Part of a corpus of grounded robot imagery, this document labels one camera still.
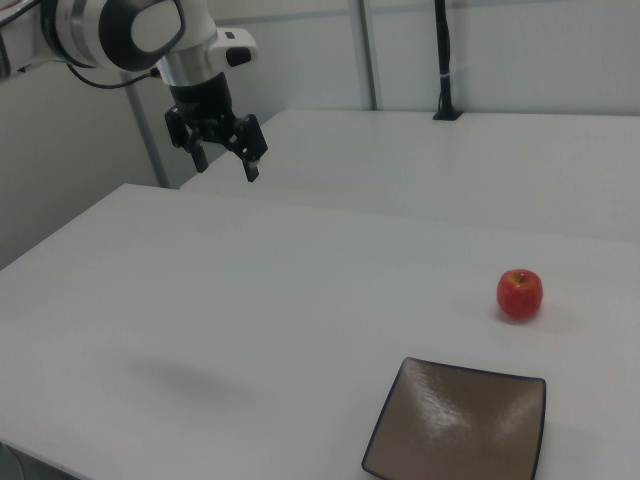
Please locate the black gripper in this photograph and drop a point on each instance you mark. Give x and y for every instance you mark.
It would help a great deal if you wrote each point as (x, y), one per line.
(202, 102)

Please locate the red apple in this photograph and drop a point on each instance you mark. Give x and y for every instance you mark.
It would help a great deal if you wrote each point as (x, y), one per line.
(519, 295)

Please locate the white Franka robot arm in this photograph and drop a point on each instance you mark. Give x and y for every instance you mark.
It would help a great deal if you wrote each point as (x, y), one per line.
(75, 30)

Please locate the square brown ceramic plate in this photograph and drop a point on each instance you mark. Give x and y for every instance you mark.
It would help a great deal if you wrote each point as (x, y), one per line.
(455, 420)

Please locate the black pole with white tie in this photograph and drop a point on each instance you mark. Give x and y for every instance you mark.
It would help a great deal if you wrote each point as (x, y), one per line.
(444, 50)

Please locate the grey partition post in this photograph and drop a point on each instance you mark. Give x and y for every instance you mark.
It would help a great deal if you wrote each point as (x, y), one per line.
(369, 60)
(147, 140)

